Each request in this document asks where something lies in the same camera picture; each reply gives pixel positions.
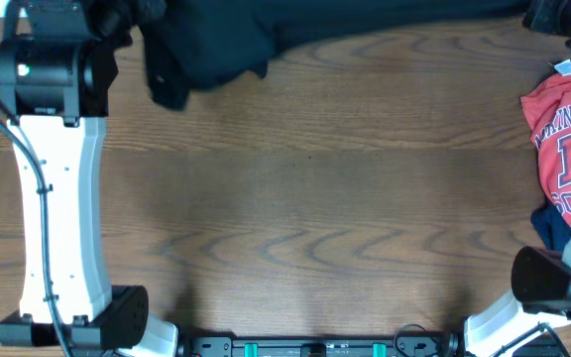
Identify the navy blue garment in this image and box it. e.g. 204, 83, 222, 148
530, 199, 571, 252

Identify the black polo shirt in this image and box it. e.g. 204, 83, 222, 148
139, 0, 528, 110

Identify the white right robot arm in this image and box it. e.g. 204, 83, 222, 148
457, 0, 571, 356

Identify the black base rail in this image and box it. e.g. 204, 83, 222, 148
183, 333, 468, 357

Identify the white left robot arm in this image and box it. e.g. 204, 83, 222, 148
0, 1, 181, 356

